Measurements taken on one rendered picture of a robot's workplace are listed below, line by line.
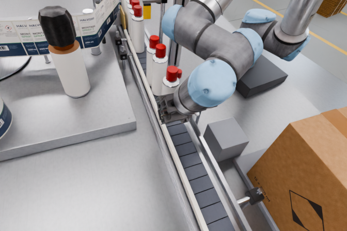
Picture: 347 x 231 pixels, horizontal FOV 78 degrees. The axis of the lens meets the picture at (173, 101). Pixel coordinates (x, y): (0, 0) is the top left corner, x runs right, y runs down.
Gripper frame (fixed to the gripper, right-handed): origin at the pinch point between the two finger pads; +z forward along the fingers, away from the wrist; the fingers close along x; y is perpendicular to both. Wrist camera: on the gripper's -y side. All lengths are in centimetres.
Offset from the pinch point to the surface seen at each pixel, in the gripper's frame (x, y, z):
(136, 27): -39.1, 2.3, 13.7
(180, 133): 7.0, -1.1, 2.3
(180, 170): 16.7, 4.5, -7.4
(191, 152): 13.5, -1.7, -1.5
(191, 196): 22.9, 4.6, -11.0
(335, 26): -97, -353, 164
